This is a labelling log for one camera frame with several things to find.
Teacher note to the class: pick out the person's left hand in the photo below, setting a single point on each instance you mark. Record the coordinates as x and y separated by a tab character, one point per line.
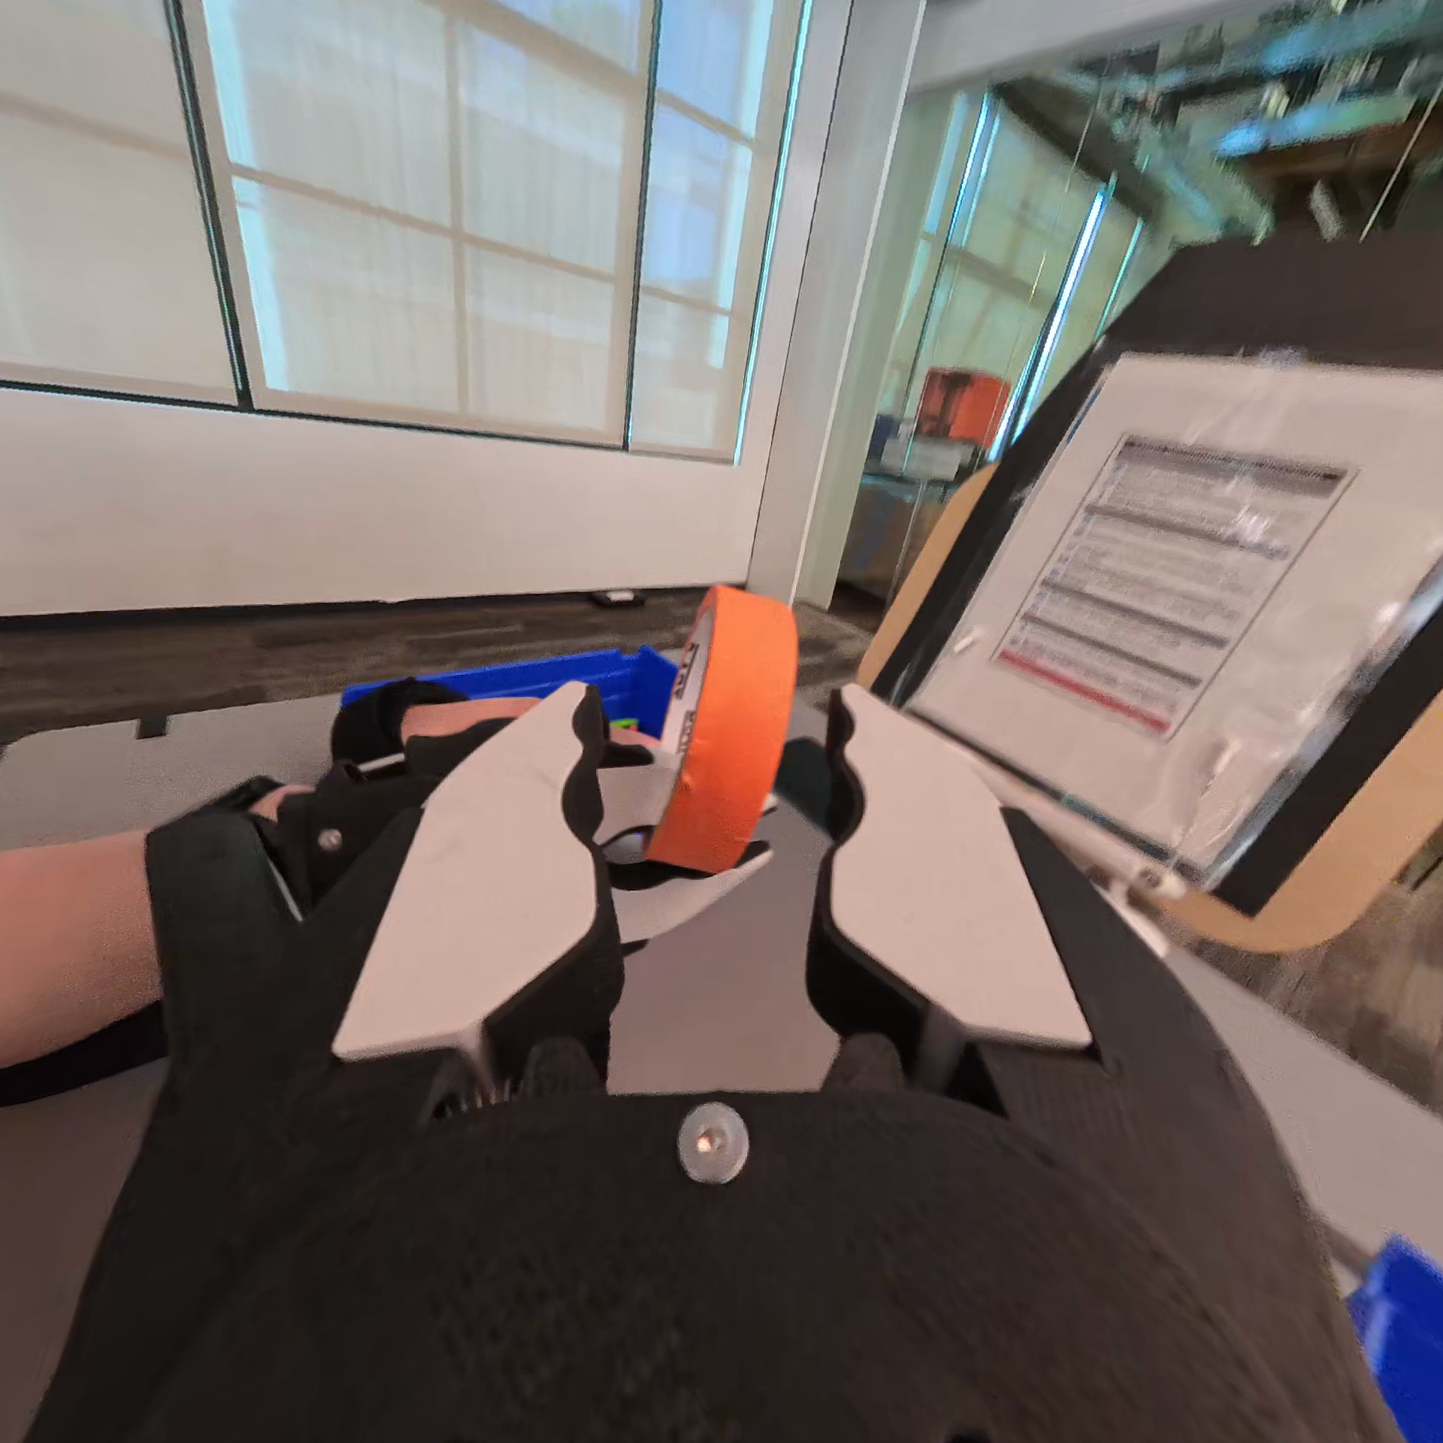
474	719

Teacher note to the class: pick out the orange tape roll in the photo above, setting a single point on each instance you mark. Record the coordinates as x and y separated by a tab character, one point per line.
723	732

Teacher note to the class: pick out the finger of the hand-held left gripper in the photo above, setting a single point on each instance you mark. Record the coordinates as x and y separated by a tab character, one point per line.
677	908
631	805

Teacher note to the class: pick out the orange box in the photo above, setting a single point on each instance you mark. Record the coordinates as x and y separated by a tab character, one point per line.
965	411

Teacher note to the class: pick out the blue plastic bin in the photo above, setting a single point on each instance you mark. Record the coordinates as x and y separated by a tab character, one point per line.
507	682
1404	1331

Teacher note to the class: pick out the large paned window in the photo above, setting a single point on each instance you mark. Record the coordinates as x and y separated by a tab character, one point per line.
339	227

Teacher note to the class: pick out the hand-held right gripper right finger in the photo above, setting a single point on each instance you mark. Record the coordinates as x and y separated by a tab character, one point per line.
948	900

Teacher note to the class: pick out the person's left forearm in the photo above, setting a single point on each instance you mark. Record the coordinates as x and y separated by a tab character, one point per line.
79	947

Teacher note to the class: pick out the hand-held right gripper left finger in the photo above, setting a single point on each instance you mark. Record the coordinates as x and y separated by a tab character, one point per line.
474	892

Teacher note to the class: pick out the framed instruction sign board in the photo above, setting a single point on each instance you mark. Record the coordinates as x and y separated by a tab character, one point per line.
1185	562

